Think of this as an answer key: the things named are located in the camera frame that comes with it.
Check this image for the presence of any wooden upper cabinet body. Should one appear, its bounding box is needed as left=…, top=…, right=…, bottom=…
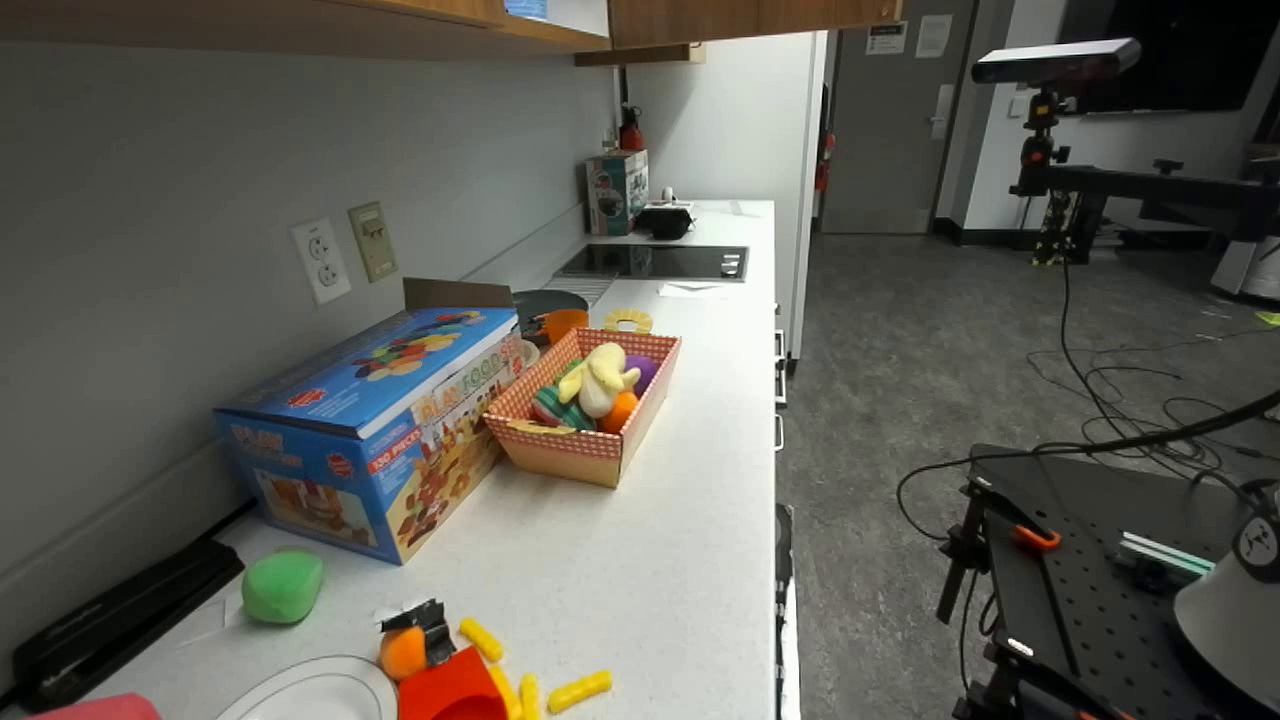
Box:
left=0, top=0, right=709, bottom=72

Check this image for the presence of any purple toy vegetable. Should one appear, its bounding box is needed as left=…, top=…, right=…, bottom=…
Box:
left=620, top=347, right=662, bottom=399

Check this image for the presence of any pale yellow toy chicken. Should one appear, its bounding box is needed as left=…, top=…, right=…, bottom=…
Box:
left=573, top=340, right=645, bottom=425

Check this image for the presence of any orange toy fruit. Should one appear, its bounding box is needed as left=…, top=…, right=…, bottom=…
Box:
left=595, top=386, right=645, bottom=436

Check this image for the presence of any green toy vegetable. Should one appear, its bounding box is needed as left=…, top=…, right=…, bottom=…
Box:
left=528, top=384, right=599, bottom=436

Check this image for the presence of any red checkered paper basket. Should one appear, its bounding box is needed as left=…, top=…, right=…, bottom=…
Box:
left=480, top=322, right=688, bottom=490

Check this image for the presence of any black bowl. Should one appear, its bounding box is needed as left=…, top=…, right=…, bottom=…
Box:
left=633, top=200, right=698, bottom=242

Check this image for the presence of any colourful carton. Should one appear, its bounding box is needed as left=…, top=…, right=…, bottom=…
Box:
left=580, top=142, right=654, bottom=242

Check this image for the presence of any brown flat board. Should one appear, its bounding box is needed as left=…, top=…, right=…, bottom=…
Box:
left=401, top=271, right=520, bottom=317

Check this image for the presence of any red bottle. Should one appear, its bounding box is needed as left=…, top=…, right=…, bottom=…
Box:
left=613, top=105, right=649, bottom=155

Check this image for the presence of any white refrigerator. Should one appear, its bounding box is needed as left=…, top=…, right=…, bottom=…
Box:
left=625, top=23, right=837, bottom=363

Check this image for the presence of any red fire extinguisher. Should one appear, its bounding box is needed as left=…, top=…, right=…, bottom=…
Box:
left=813, top=124, right=841, bottom=200

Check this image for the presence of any blue toy food box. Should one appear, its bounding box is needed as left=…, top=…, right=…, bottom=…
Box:
left=210, top=303, right=543, bottom=569

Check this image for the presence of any grey room door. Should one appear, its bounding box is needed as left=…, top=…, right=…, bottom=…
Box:
left=817, top=0, right=984, bottom=238

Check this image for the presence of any small black toy piece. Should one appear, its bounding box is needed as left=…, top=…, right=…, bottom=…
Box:
left=377, top=597, right=458, bottom=660

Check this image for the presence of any small orange toy ball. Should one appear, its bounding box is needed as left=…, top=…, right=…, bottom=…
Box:
left=377, top=623, right=430, bottom=689

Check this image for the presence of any red toy fries holder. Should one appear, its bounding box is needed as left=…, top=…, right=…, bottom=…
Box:
left=391, top=645, right=524, bottom=720

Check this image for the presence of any white paper sign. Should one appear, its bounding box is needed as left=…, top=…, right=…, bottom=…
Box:
left=859, top=16, right=913, bottom=61
left=913, top=6, right=958, bottom=61

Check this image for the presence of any green cup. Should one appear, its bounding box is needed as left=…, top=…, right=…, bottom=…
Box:
left=236, top=549, right=331, bottom=631

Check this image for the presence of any orange clamp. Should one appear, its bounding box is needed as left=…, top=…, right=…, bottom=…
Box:
left=1003, top=520, right=1066, bottom=559

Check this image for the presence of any white round plate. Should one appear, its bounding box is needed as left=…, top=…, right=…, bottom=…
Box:
left=210, top=651, right=404, bottom=720

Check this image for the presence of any black perforated robot table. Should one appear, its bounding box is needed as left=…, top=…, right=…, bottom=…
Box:
left=932, top=440, right=1280, bottom=720

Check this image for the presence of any teal rod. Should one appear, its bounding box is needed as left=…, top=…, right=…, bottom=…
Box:
left=1115, top=527, right=1225, bottom=584

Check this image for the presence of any white floor container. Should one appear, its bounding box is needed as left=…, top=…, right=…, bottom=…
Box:
left=1205, top=230, right=1280, bottom=309

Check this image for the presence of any coral pink cloth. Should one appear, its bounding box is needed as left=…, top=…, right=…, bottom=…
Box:
left=28, top=689, right=163, bottom=720

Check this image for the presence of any beige wall switch plate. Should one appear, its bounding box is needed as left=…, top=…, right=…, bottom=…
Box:
left=342, top=195, right=404, bottom=287

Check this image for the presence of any white wall outlet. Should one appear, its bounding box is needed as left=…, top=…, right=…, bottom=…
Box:
left=289, top=212, right=356, bottom=309

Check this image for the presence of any thin black floor cable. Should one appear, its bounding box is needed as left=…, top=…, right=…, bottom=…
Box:
left=1023, top=255, right=1280, bottom=471

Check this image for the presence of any black stereo camera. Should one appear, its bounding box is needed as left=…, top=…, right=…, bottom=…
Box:
left=967, top=33, right=1148, bottom=91

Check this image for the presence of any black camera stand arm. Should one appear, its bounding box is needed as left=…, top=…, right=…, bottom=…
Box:
left=1003, top=85, right=1280, bottom=267

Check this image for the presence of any black wall screen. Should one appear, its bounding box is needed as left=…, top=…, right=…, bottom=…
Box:
left=1054, top=0, right=1280, bottom=120

